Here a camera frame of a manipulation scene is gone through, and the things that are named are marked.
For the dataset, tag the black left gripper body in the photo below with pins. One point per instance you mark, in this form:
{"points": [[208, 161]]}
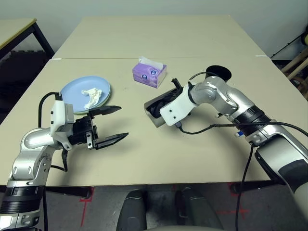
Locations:
{"points": [[83, 132]]}

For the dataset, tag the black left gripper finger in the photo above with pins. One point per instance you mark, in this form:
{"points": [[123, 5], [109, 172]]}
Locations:
{"points": [[106, 110], [113, 140]]}

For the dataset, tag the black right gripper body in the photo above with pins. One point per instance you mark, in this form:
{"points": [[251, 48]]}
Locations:
{"points": [[177, 86]]}

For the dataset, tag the white tissue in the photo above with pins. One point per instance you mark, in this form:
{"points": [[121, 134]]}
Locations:
{"points": [[92, 95]]}

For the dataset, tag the black sunglasses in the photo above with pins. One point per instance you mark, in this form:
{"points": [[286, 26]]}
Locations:
{"points": [[155, 108]]}

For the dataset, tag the blue plastic plate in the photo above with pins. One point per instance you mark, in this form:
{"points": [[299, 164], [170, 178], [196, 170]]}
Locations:
{"points": [[72, 92]]}

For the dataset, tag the grey glasses case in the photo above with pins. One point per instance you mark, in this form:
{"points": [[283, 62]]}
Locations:
{"points": [[157, 123]]}

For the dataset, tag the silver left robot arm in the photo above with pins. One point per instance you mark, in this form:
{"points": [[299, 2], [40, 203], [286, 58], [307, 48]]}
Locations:
{"points": [[29, 154]]}

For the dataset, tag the purple tissue pack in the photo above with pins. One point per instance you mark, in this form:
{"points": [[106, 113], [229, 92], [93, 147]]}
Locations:
{"points": [[146, 73]]}

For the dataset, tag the black plastic cup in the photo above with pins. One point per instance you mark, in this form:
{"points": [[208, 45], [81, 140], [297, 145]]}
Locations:
{"points": [[220, 71]]}

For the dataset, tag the white marker black cap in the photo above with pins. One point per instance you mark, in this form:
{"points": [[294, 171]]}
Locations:
{"points": [[218, 115]]}

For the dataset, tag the white tape strip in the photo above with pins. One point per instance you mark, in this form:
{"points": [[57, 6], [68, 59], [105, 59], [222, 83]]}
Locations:
{"points": [[260, 55], [57, 58]]}

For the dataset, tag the grey robot left leg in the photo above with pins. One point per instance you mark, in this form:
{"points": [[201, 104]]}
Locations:
{"points": [[132, 209]]}

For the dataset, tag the grey robot leg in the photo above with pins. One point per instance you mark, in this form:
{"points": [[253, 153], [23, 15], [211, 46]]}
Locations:
{"points": [[132, 209], [197, 209]]}

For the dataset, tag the white marker blue cap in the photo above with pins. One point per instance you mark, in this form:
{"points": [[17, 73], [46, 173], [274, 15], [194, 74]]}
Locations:
{"points": [[239, 134]]}

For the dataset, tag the black foam floor mat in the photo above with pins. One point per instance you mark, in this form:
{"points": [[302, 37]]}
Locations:
{"points": [[19, 77]]}

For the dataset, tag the grey robot right leg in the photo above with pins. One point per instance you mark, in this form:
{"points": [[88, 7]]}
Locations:
{"points": [[197, 209]]}

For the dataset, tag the black tripod rod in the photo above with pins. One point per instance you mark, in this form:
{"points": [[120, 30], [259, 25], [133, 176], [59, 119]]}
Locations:
{"points": [[286, 45]]}

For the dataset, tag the side table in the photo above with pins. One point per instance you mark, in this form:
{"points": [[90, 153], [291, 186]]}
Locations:
{"points": [[13, 30]]}

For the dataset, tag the yellow round object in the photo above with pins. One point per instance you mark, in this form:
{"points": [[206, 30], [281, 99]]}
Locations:
{"points": [[306, 39]]}

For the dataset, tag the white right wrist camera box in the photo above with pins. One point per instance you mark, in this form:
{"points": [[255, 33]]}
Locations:
{"points": [[178, 108]]}

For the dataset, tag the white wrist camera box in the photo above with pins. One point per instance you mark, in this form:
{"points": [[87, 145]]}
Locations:
{"points": [[178, 108], [60, 118]]}

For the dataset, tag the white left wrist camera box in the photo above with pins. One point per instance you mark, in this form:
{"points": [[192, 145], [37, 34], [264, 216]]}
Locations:
{"points": [[60, 118]]}

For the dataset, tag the wooden chair frame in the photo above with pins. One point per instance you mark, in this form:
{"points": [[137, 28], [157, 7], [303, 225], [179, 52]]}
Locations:
{"points": [[296, 65]]}

